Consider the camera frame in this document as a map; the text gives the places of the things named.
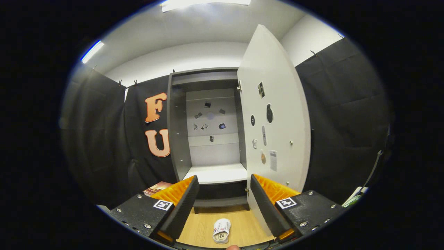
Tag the small ceiling light panel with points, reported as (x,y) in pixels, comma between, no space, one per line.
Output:
(92,52)

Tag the white shoe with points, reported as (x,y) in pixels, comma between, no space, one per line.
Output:
(222,231)

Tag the black backdrop cloth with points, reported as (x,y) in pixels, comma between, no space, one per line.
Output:
(97,139)

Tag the dark grey shoe cabinet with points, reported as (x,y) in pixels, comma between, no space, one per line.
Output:
(178,139)

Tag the beige shoe cabinet door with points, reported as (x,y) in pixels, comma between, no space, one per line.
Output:
(284,104)

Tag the white cabinet shelf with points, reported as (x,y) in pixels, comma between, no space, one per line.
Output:
(218,173)

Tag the white object with green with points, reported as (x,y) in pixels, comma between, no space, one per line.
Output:
(353,198)

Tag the large ceiling light panel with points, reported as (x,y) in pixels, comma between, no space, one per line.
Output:
(204,4)

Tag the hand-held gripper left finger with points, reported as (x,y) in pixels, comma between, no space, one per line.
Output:
(182,208)

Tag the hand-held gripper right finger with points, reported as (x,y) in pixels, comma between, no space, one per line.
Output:
(267,208)

